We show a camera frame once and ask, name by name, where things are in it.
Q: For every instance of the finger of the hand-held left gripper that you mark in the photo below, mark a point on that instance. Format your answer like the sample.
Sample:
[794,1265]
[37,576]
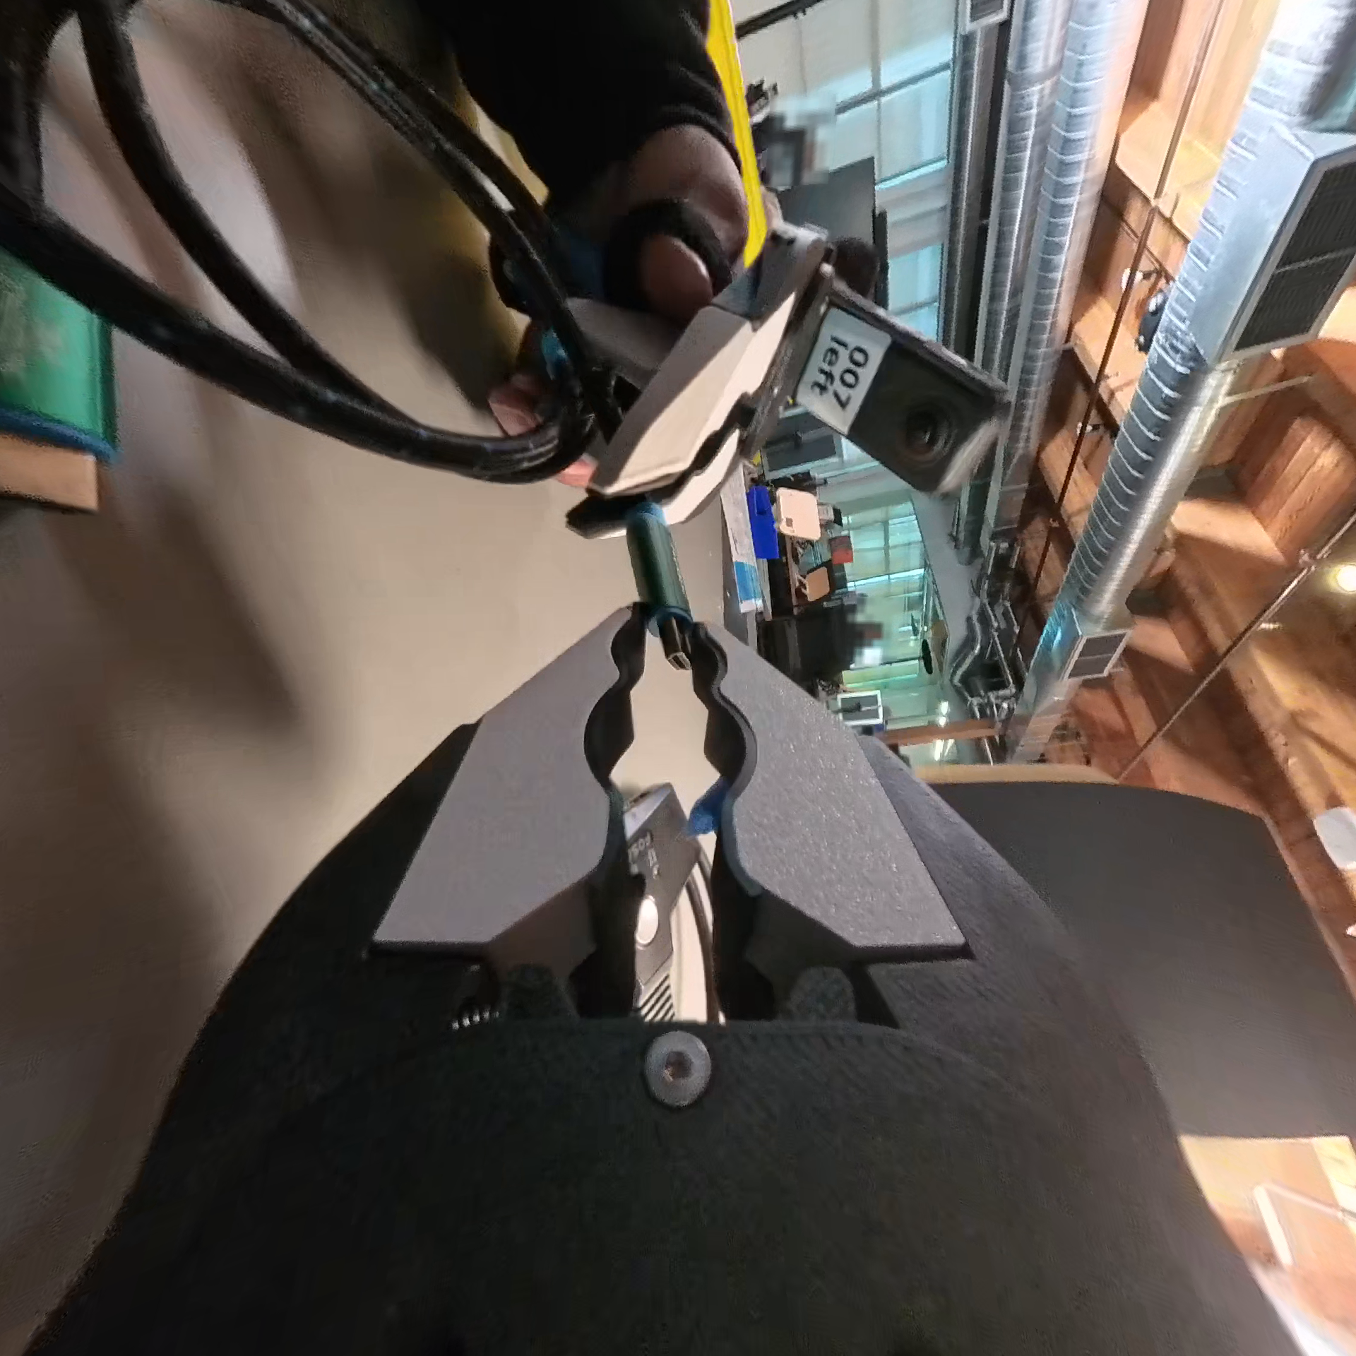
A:
[704,481]
[687,402]

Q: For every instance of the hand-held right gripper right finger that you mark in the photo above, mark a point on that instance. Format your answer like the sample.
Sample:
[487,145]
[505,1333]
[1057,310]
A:
[847,847]

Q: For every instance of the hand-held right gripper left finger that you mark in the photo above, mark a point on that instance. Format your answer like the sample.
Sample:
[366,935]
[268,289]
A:
[497,836]

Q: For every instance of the black hdmi switch box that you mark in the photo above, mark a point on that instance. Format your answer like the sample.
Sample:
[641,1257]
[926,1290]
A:
[645,847]

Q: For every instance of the small blue storage bin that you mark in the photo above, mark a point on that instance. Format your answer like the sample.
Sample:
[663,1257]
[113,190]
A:
[760,518]

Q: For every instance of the printed paper sheet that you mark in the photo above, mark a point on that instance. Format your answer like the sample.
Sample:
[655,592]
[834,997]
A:
[741,562]

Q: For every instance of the black monitor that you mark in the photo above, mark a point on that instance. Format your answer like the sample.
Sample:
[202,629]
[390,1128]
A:
[831,211]

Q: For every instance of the white ceiling sensor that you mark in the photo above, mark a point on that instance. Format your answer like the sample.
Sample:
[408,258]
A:
[1336,836]

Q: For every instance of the silver ventilation duct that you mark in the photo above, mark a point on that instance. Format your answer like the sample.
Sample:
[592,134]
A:
[1043,158]
[1165,423]

